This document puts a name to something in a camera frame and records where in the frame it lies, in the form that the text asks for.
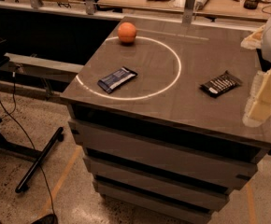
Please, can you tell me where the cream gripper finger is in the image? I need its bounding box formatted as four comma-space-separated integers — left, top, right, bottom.
242, 69, 271, 127
241, 26, 264, 49

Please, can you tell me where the black rxbar chocolate wrapper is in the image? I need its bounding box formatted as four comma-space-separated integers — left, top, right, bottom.
200, 71, 242, 98

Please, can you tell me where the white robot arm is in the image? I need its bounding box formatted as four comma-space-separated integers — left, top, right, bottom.
241, 17, 271, 127

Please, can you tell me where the blue rxbar blueberry wrapper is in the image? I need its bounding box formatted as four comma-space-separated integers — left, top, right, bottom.
97, 66, 137, 93

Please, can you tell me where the black round cup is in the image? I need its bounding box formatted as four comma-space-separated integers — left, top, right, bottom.
244, 0, 261, 9

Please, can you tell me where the grey drawer cabinet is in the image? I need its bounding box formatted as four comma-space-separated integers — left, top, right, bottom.
62, 19, 271, 224

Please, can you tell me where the orange ball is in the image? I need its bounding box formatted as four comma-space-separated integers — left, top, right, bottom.
118, 22, 136, 44

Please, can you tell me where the black stand base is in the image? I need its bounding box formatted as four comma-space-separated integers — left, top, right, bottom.
0, 127, 64, 193

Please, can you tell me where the black floor cable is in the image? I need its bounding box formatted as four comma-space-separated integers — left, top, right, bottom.
0, 72, 57, 217

